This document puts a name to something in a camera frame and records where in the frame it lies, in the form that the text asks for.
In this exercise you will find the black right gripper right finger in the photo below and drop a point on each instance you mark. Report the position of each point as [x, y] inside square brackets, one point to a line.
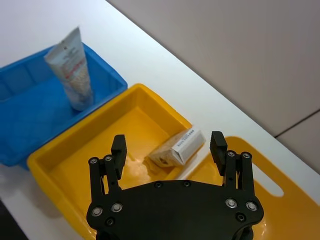
[233, 172]

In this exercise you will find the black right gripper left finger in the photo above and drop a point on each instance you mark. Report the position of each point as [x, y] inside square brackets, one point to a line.
[110, 175]

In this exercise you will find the yellow plastic bin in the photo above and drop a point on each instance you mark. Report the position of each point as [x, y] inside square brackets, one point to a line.
[82, 147]

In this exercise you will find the small white carton box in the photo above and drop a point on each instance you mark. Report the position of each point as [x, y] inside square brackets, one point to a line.
[185, 148]

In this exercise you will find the blue plastic bin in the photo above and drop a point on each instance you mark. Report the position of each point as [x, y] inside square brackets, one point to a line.
[30, 110]

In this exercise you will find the white squeeze tube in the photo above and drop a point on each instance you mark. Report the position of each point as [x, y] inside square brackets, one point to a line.
[75, 75]

